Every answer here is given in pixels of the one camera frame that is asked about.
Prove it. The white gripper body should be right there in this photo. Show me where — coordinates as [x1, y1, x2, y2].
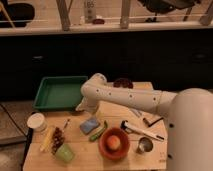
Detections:
[75, 97, 100, 114]

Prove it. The green plastic tray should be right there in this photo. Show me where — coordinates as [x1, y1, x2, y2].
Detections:
[33, 76, 88, 111]

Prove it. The yellow corn cob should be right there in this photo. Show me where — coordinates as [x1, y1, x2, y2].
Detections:
[40, 126, 55, 152]

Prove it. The metal cup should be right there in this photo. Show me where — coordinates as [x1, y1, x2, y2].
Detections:
[137, 137, 153, 154]

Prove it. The black office chair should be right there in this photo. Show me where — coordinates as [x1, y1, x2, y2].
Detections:
[137, 0, 202, 23]

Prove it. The dark red bowl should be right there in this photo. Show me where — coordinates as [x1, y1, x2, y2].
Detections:
[113, 78, 133, 89]

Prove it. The light green cup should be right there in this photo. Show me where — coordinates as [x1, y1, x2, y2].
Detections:
[55, 143, 74, 163]

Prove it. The dark red grape bunch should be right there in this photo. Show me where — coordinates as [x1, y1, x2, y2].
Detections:
[51, 120, 70, 154]

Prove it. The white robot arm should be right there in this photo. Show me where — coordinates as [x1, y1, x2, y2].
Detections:
[76, 73, 213, 171]

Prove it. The green cucumber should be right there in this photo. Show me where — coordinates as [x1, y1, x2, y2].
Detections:
[89, 121, 108, 142]

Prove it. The blue and white packet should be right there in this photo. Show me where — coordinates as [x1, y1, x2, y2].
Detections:
[130, 108, 142, 118]

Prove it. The orange fruit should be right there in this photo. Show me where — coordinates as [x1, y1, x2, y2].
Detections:
[107, 135, 120, 150]

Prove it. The black and white tool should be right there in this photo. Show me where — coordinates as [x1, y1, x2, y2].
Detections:
[120, 120, 165, 141]

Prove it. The orange clay bowl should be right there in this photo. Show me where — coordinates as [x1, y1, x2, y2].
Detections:
[98, 127, 130, 161]

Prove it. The white cup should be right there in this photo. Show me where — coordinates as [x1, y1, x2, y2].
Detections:
[27, 113, 47, 132]

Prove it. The blue sponge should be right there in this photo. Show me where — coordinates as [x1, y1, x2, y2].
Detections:
[80, 117, 100, 135]

